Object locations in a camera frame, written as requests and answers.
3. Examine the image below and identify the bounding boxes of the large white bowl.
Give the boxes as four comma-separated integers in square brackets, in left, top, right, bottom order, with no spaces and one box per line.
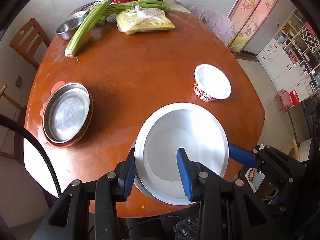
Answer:
[135,102,229,206]

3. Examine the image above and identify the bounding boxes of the small white floral bowl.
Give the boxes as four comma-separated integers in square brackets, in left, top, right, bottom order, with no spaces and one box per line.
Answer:
[194,64,232,102]

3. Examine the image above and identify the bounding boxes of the steel pan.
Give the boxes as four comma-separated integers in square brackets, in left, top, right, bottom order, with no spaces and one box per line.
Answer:
[42,82,91,144]

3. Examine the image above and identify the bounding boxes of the pink child stool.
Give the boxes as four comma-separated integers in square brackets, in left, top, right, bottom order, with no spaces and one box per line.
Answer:
[275,89,293,112]

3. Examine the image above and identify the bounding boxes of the white shelf cabinet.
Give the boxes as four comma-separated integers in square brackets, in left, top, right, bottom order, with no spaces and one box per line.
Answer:
[257,9,319,106]

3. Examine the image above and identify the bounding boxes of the light wooden armchair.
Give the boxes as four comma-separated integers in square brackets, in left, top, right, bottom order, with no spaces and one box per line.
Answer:
[1,83,27,166]

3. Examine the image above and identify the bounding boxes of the pink cushioned chair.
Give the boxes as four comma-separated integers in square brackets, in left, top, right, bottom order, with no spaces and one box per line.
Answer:
[189,5,235,46]

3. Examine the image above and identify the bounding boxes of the celery bunch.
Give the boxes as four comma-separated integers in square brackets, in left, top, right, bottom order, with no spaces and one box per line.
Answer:
[65,0,114,58]

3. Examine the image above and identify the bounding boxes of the Hello Kitty screen panel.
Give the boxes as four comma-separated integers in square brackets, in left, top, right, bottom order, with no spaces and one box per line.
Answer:
[228,0,278,53]

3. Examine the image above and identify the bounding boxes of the small steel bowl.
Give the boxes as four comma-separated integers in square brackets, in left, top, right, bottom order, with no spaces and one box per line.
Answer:
[55,15,86,41]

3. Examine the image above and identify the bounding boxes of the red wooden chair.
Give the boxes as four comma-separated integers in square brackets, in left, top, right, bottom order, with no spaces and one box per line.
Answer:
[9,18,50,70]

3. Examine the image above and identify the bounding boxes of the yellow plastic food bag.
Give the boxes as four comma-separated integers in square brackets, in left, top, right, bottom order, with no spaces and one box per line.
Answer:
[116,5,175,35]

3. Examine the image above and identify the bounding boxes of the green vegetable stalks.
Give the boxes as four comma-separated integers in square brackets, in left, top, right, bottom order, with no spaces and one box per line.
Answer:
[96,0,171,25]

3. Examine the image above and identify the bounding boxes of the black cable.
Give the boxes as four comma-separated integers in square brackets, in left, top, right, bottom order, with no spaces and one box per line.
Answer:
[0,114,62,197]

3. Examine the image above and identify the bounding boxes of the wall power outlet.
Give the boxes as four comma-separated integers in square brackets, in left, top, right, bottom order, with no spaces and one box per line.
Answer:
[15,76,22,89]

